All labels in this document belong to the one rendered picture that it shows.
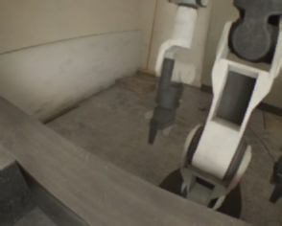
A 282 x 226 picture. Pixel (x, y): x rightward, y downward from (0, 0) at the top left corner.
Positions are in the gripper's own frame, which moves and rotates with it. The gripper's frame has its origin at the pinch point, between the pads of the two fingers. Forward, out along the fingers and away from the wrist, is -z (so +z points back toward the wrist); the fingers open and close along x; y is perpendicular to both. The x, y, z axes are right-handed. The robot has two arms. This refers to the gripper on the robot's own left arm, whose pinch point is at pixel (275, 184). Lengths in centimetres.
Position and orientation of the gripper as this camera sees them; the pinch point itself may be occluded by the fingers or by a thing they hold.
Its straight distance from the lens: 65.7
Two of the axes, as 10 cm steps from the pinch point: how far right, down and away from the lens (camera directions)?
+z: 1.8, -9.2, -3.5
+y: 7.9, 3.5, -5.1
